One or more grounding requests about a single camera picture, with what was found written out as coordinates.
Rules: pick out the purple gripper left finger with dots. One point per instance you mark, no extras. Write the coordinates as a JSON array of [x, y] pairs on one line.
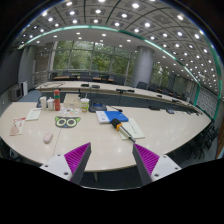
[[70, 166]]

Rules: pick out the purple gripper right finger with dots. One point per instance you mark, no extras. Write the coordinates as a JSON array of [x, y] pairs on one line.
[[151, 166]]

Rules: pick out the pale green paper pad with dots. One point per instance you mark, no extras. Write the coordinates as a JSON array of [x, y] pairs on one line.
[[132, 127]]

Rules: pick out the blue notebook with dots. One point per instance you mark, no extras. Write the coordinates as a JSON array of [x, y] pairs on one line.
[[107, 116]]

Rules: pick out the colourful sticker sheet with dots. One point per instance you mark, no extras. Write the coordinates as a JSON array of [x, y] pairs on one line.
[[69, 111]]

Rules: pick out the black conference phone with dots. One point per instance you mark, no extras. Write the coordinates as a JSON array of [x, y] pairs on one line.
[[97, 107]]

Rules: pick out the green label paper cup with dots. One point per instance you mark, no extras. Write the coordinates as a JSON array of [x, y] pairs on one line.
[[85, 104]]

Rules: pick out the cardboard box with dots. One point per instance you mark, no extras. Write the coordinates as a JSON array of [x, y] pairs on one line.
[[72, 101]]

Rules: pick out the white notepad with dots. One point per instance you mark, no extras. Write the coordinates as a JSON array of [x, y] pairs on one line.
[[33, 114]]

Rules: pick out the white lidded jar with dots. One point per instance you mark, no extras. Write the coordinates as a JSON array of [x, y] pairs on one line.
[[50, 104]]

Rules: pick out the red cylindrical bottle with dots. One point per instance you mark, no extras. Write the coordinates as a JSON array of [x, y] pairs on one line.
[[57, 100]]

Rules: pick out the red patterned booklet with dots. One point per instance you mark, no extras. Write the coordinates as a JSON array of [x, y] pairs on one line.
[[17, 126]]

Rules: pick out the black yellow handled tool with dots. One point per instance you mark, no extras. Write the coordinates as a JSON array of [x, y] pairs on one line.
[[119, 127]]

